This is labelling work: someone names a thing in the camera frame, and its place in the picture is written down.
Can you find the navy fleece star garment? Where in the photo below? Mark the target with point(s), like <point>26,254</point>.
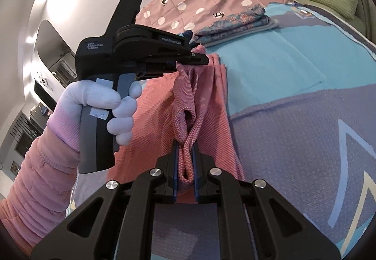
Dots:
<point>188,35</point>

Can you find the blue and grey bedspread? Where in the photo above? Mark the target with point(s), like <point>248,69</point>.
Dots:
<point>301,108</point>

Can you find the folded floral patterned garment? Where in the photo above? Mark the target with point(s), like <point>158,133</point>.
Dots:
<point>250,21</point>

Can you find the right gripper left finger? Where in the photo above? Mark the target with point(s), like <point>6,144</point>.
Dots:
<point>116,222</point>

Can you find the coral red knit shirt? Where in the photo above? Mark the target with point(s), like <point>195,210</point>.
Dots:
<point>187,106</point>

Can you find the pink sleeved left forearm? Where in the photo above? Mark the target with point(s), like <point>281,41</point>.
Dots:
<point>40,194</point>

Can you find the white gloved left hand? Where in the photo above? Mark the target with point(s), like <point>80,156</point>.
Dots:
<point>99,107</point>

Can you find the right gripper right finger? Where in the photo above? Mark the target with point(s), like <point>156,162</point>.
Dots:
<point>254,220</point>

